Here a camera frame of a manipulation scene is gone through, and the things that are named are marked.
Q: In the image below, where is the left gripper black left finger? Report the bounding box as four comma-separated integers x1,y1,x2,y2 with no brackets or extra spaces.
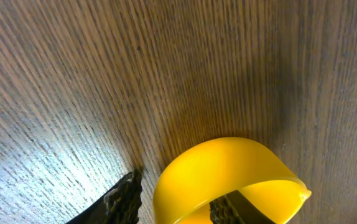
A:
68,169,142,224

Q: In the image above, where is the yellow plastic measuring scoop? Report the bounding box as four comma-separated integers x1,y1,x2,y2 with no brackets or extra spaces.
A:
153,137,312,223

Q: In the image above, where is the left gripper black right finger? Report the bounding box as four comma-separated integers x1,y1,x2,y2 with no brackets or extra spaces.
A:
210,190,275,224

